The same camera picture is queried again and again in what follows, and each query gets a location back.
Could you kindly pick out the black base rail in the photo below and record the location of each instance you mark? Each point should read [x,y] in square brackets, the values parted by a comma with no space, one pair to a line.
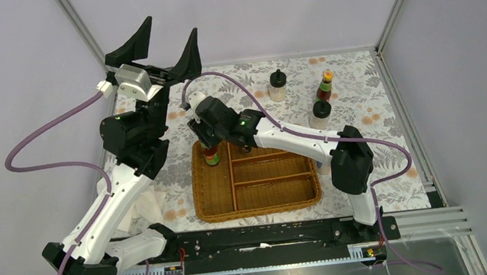
[262,246]

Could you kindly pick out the wicker divided basket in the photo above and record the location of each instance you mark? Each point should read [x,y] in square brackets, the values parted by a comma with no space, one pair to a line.
[241,185]

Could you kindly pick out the floral table mat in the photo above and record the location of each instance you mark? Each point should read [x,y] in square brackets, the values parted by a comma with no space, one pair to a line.
[358,99]

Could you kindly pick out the black cap white jar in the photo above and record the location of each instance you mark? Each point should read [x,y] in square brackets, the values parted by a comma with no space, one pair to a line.
[319,117]

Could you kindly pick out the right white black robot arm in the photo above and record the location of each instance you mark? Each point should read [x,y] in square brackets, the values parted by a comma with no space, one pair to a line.
[349,158]

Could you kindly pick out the white crumpled cloth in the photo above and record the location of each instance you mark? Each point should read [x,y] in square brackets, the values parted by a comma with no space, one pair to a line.
[133,203]

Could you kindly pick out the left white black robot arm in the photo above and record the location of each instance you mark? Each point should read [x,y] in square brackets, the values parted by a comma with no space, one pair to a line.
[136,139]

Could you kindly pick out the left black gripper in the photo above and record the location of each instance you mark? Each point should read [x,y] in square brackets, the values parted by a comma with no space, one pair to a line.
[137,48]

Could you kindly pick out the yellow cap sauce bottle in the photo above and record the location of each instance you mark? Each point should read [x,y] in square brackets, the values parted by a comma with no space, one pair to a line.
[210,154]
[324,91]

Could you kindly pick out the small dark spice jar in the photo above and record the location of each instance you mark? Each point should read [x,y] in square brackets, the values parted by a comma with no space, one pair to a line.
[246,149]

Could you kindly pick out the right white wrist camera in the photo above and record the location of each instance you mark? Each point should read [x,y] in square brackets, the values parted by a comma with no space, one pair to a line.
[192,100]

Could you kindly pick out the silver lid shaker right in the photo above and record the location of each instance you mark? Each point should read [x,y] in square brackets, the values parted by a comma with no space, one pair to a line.
[323,169]

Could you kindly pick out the black spout seed bottle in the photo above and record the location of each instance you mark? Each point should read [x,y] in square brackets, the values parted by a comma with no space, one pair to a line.
[277,86]

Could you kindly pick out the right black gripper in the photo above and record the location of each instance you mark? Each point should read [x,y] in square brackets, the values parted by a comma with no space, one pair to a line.
[198,128]

